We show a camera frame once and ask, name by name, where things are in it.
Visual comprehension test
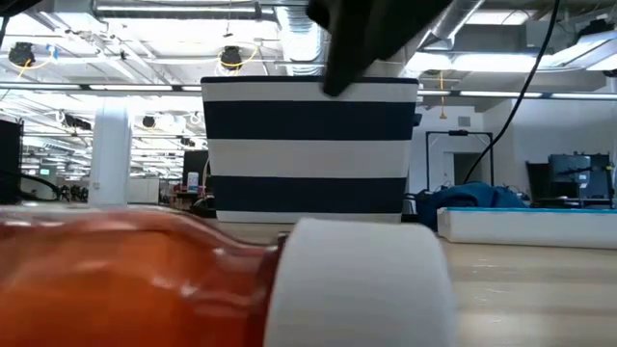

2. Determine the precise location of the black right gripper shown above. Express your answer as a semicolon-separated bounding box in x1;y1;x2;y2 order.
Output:
306;0;454;96

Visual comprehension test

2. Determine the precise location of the white box with teal top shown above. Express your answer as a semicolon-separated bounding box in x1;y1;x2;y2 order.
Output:
437;206;617;251

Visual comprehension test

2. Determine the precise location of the red bottle with white cap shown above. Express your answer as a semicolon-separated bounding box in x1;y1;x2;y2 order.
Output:
0;204;458;347

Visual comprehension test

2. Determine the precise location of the navy white striped fabric basket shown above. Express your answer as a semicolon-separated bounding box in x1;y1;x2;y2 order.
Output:
201;75;419;225

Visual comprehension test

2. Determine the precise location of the blue crumpled cloth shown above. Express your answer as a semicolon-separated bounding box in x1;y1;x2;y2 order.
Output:
415;181;529;231

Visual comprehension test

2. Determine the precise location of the white building column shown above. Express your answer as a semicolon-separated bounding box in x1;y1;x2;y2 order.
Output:
89;108;133;208

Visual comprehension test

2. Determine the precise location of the black computer monitor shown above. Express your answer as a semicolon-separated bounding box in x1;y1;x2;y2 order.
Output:
548;152;614;200

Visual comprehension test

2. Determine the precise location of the black rectangular panel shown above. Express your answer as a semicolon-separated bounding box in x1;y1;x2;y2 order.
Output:
0;119;24;206

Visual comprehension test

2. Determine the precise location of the ribbed silver air duct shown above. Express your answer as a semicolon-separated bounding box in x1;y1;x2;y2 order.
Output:
274;4;329;77

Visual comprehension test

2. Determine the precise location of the yellow hanging cord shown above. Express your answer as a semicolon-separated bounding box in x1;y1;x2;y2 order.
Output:
437;70;448;120

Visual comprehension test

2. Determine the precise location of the black ceiling lamp yellow cable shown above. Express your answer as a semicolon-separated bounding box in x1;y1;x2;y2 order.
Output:
220;45;244;71
8;41;37;67

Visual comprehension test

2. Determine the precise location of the slanted silver air duct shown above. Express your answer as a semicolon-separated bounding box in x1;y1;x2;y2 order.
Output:
423;0;486;49

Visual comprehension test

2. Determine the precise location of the black rectangular frame stand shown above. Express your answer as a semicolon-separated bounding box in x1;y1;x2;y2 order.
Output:
425;129;496;192

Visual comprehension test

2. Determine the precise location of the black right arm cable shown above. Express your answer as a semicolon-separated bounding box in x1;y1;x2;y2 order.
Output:
463;0;562;185

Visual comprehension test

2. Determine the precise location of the black corrugated hose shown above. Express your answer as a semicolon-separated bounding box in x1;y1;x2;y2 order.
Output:
0;171;62;202

